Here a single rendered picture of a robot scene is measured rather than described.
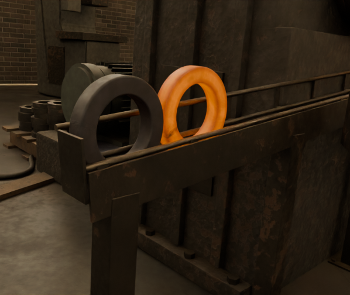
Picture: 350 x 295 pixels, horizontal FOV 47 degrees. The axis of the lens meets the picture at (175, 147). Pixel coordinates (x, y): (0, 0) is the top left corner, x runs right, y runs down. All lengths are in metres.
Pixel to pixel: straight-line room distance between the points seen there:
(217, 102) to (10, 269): 1.02
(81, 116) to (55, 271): 0.98
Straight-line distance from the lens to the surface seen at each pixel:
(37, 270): 1.57
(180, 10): 1.47
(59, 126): 0.70
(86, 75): 2.09
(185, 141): 0.76
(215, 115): 0.86
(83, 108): 0.64
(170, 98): 0.75
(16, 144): 3.13
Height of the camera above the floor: 0.80
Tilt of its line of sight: 14 degrees down
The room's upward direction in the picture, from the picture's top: 4 degrees clockwise
